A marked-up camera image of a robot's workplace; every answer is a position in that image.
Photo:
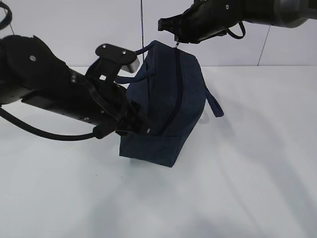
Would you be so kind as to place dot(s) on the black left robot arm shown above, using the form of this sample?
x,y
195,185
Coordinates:
x,y
32,74

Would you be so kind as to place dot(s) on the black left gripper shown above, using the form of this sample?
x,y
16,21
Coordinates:
x,y
134,121

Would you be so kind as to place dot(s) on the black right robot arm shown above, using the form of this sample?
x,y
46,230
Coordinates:
x,y
206,19

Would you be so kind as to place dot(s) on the dark blue lunch bag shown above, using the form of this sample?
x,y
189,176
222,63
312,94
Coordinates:
x,y
172,92

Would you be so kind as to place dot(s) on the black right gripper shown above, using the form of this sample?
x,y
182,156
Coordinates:
x,y
181,26

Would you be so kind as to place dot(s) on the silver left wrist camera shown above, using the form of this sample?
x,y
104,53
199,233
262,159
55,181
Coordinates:
x,y
126,59

